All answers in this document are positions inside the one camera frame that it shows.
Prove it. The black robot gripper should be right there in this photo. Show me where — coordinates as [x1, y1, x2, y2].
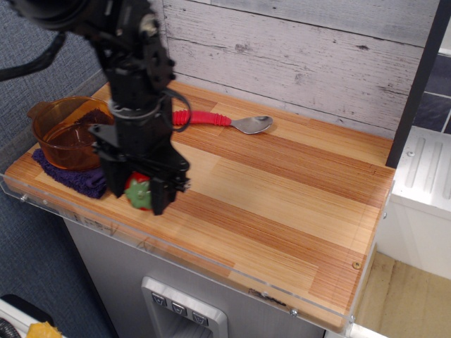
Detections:
[89, 100, 190, 215]

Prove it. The red toy strawberry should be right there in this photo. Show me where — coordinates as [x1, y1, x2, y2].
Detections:
[124, 172, 152, 211]

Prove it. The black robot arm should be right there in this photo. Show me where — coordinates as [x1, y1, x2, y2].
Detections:
[1, 1, 190, 215]

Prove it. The purple folded towel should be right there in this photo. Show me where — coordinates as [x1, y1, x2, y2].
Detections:
[32, 149, 107, 199]

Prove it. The grey cabinet under table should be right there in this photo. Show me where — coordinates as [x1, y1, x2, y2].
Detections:
[66, 220, 325, 337]

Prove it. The amber glass pot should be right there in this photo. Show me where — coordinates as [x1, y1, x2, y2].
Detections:
[27, 96, 113, 171]

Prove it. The silver dispenser panel with buttons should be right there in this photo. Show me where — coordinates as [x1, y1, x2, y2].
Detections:
[141, 277, 229, 337]

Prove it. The clear acrylic table guard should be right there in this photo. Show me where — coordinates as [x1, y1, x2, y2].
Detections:
[0, 52, 395, 335]

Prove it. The yellow object bottom left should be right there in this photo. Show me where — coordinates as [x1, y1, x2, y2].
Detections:
[25, 322, 63, 338]

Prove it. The white appliance at right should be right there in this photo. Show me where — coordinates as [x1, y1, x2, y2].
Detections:
[375, 127, 450, 278]

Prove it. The red handled metal spoon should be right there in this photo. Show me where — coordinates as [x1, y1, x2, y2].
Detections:
[172, 110, 273, 134]

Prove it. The black braided cable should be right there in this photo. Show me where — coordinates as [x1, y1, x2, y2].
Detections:
[0, 31, 68, 82]

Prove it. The dark grey right post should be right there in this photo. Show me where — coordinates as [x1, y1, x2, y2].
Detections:
[385, 0, 450, 169]

